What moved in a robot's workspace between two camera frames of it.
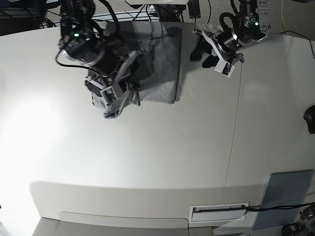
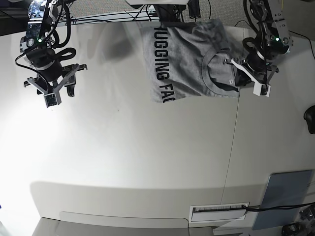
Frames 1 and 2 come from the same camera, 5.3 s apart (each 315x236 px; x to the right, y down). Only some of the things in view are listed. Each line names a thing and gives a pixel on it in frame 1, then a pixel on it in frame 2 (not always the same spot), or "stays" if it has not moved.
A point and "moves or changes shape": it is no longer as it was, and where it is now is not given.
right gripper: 227,44 → 260,71
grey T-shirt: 162,42 moves or changes shape
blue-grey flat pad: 284,189 stays
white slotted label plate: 215,212 stays
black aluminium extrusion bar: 194,9 stays
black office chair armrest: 309,116 stays
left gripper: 99,82 → 53,76
